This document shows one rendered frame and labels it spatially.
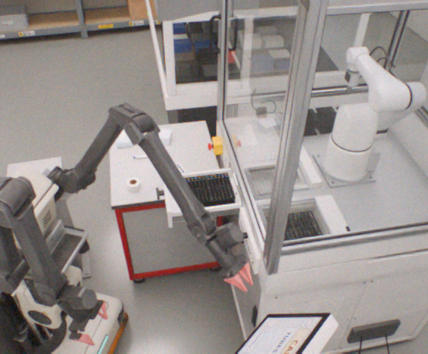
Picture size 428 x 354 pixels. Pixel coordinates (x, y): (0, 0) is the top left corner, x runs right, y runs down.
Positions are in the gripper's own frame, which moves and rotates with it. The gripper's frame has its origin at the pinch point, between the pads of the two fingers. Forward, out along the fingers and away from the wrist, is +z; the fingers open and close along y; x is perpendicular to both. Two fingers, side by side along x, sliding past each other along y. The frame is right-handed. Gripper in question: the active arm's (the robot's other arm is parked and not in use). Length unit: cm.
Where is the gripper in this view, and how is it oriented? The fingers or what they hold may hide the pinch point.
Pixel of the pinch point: (247, 285)
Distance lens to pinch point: 149.0
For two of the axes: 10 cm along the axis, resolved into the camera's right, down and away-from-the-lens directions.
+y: 6.2, -5.4, 5.7
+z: 6.0, 7.9, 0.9
